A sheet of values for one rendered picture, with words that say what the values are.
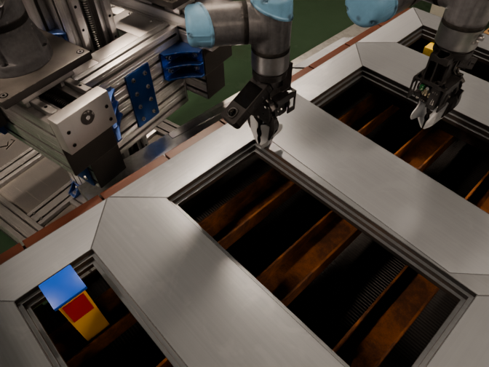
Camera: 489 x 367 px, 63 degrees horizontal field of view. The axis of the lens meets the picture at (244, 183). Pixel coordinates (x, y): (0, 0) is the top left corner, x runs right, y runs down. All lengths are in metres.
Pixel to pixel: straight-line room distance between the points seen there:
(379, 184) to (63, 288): 0.66
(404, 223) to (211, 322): 0.43
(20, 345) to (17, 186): 1.26
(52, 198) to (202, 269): 1.17
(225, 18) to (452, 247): 0.60
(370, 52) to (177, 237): 0.84
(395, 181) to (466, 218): 0.16
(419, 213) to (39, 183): 1.56
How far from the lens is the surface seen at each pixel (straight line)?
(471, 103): 1.22
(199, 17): 0.74
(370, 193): 0.89
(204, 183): 0.91
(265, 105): 0.85
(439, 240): 0.87
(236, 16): 0.74
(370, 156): 0.97
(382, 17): 0.73
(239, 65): 2.78
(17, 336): 0.81
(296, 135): 0.99
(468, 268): 0.86
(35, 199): 1.90
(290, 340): 0.70
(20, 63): 0.96
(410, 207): 0.89
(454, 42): 0.84
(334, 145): 0.98
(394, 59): 1.32
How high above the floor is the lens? 1.51
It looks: 50 degrees down
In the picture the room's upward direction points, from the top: 1 degrees counter-clockwise
